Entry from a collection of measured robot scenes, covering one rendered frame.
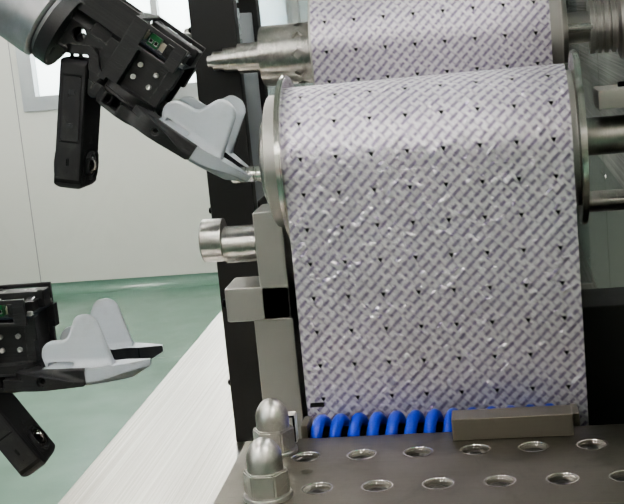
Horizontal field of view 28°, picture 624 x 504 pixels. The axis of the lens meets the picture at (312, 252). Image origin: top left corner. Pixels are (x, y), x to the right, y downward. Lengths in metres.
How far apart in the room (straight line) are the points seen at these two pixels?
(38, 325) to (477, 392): 0.38
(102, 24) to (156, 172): 5.78
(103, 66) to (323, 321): 0.29
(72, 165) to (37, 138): 5.93
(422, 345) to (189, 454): 0.46
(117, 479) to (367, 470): 0.49
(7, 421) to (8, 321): 0.09
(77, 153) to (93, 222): 5.91
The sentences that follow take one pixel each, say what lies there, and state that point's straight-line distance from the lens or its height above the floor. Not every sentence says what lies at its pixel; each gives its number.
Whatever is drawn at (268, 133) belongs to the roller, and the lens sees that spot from 1.05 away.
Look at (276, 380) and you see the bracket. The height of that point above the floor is 1.05.
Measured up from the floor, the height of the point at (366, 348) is 1.09.
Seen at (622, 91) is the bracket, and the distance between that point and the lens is 1.06.
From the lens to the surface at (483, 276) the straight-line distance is 1.04.
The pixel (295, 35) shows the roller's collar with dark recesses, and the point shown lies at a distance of 1.32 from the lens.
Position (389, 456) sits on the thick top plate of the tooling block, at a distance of 0.99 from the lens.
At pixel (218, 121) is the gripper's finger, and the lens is 1.06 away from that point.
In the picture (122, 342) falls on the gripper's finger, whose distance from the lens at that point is 1.13.
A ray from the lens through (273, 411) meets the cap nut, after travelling 1.00.
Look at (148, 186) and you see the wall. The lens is 6.89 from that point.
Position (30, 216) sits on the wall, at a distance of 7.12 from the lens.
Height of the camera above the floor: 1.37
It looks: 11 degrees down
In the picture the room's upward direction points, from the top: 6 degrees counter-clockwise
